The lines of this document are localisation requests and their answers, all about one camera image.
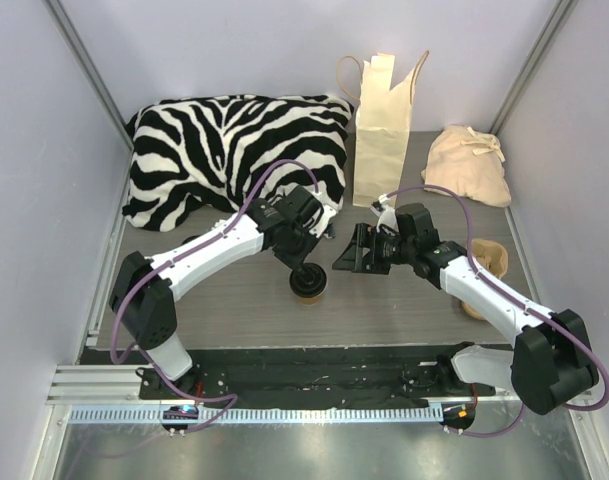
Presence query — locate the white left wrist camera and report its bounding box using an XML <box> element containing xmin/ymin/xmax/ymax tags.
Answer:
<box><xmin>310</xmin><ymin>192</ymin><xmax>337</xmax><ymax>237</ymax></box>

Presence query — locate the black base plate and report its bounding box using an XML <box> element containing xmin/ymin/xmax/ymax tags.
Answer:
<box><xmin>138</xmin><ymin>345</ymin><xmax>495</xmax><ymax>412</ymax></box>

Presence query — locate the white slotted cable duct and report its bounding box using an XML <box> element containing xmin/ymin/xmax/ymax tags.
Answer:
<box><xmin>69</xmin><ymin>403</ymin><xmax>443</xmax><ymax>425</ymax></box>

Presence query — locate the beige cloth drawstring pouch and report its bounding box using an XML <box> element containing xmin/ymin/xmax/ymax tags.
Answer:
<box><xmin>421</xmin><ymin>125</ymin><xmax>512</xmax><ymax>208</ymax></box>

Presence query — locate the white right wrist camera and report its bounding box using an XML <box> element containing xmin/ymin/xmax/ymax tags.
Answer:
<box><xmin>370</xmin><ymin>194</ymin><xmax>399</xmax><ymax>235</ymax></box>

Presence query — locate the cardboard cup carrier tray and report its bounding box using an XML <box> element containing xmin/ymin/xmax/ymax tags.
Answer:
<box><xmin>457</xmin><ymin>238</ymin><xmax>510</xmax><ymax>321</ymax></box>

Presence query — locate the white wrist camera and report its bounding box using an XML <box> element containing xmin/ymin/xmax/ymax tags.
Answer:
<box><xmin>310</xmin><ymin>192</ymin><xmax>337</xmax><ymax>237</ymax></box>
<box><xmin>370</xmin><ymin>194</ymin><xmax>399</xmax><ymax>235</ymax></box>

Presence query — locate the zebra print cushion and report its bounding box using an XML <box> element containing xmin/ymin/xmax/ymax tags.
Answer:
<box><xmin>122</xmin><ymin>94</ymin><xmax>354</xmax><ymax>232</ymax></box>

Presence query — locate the single brown paper cup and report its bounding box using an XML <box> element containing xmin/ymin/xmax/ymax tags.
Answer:
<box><xmin>298</xmin><ymin>294</ymin><xmax>323</xmax><ymax>306</ymax></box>

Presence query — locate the single black cup lid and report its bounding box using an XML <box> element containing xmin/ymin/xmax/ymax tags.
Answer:
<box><xmin>289</xmin><ymin>263</ymin><xmax>327</xmax><ymax>299</ymax></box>

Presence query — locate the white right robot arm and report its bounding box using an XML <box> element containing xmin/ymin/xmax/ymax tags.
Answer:
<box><xmin>333</xmin><ymin>203</ymin><xmax>599</xmax><ymax>415</ymax></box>

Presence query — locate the cream paper bag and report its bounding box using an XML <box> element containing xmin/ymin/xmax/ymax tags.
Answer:
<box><xmin>337</xmin><ymin>51</ymin><xmax>430</xmax><ymax>207</ymax></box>

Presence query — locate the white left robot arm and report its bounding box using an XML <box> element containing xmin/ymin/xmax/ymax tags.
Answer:
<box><xmin>109</xmin><ymin>187</ymin><xmax>337</xmax><ymax>399</ymax></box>

